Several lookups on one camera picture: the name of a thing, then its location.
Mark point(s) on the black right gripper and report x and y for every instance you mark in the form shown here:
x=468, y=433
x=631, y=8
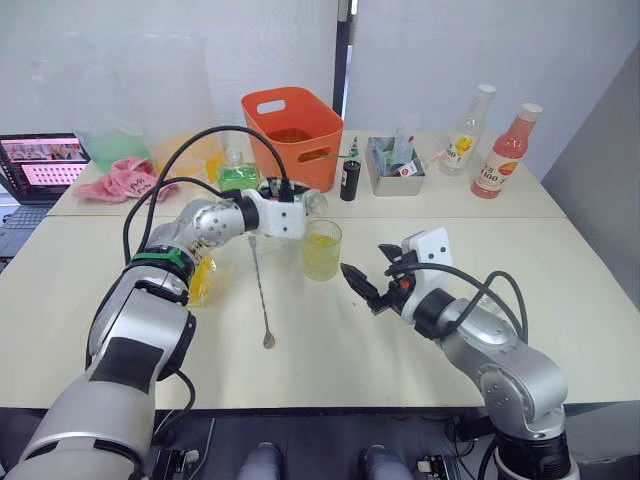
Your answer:
x=397, y=287

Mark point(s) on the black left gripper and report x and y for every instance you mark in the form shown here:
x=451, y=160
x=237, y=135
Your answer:
x=275, y=189

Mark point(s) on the square bottle with yellow liquid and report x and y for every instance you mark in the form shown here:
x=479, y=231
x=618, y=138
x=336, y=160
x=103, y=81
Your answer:
x=202, y=285

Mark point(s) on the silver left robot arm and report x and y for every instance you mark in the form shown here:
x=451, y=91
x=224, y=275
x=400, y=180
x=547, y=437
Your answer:
x=125, y=325

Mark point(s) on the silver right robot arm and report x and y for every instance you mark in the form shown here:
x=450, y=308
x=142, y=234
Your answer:
x=500, y=360

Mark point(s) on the square bottle with green liquid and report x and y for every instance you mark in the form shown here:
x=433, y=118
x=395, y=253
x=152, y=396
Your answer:
x=240, y=175

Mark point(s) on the drinking glass with yellow liquid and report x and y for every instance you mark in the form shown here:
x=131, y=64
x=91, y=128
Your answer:
x=322, y=255

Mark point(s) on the green plastic stir stick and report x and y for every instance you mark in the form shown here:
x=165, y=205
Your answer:
x=340, y=156

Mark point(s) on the small clear green-tipped bottle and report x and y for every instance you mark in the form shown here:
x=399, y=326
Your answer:
x=355, y=147

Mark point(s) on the long metal bar spoon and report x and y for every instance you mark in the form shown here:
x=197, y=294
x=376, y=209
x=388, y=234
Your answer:
x=261, y=295

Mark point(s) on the clear bottle yellow flower label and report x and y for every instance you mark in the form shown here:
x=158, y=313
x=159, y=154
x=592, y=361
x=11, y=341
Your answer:
x=460, y=150

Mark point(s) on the pink juice bottle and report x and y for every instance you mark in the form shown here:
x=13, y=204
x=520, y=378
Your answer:
x=500, y=170

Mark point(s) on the clear pitcher with green liquid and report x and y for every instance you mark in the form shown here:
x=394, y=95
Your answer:
x=115, y=147

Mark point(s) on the orange plastic basket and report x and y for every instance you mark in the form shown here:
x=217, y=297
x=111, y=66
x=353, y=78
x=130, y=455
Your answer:
x=300, y=145

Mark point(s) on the black cylinder with label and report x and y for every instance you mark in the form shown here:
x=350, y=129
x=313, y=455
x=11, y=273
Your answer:
x=350, y=182

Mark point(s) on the grey metal box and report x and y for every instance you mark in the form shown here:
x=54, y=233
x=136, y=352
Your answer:
x=400, y=186

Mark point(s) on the red white round tag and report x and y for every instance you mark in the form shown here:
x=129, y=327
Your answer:
x=407, y=170

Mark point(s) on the green foil packet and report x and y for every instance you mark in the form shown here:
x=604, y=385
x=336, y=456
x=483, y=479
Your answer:
x=382, y=157

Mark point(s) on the pink cloth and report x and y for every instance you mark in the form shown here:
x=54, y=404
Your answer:
x=120, y=180

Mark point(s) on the grey rounded shape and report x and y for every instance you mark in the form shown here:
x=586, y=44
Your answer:
x=260, y=465
x=384, y=465

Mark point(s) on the open laptop with pink screen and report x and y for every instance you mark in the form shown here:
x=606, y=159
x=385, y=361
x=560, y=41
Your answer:
x=42, y=165

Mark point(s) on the dark laptop keyboard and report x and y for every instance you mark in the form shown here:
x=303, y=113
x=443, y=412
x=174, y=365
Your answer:
x=20, y=227

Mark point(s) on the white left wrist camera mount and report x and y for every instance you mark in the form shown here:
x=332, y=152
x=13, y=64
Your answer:
x=280, y=222

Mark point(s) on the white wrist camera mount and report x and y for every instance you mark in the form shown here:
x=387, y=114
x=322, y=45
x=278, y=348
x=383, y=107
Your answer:
x=435, y=250
x=280, y=222

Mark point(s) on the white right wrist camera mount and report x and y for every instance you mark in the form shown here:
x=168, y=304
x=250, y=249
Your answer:
x=435, y=250

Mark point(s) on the dark window post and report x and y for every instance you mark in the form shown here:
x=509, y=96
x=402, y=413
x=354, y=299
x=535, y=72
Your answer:
x=347, y=65

